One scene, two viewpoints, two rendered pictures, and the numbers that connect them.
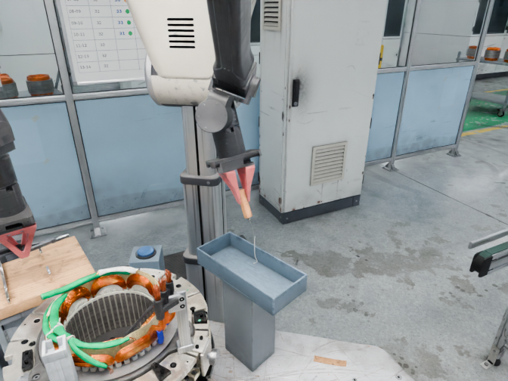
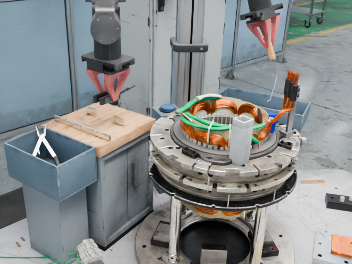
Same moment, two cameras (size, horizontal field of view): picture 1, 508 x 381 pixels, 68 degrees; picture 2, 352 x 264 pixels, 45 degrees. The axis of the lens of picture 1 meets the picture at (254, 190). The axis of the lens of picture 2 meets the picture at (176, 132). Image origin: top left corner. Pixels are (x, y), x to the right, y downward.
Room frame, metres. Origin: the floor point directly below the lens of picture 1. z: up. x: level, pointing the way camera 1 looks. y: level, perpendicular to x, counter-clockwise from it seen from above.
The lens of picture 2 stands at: (-0.28, 0.62, 1.50)
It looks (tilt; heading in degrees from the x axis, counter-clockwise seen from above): 26 degrees down; 340
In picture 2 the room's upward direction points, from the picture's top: 2 degrees clockwise
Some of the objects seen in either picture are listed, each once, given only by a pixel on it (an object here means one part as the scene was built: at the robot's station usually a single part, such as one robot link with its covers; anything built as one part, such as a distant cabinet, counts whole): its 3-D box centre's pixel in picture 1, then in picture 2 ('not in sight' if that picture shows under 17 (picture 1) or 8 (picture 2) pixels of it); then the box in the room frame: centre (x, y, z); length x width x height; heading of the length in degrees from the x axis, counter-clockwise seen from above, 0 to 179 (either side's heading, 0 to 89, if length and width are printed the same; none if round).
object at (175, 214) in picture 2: not in sight; (175, 226); (0.43, 0.36, 0.91); 0.02 x 0.02 x 0.21
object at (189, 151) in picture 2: (27, 359); (190, 152); (0.40, 0.34, 1.10); 0.03 x 0.01 x 0.01; 28
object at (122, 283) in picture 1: (108, 285); (200, 110); (0.54, 0.26, 1.12); 0.06 x 0.02 x 0.04; 118
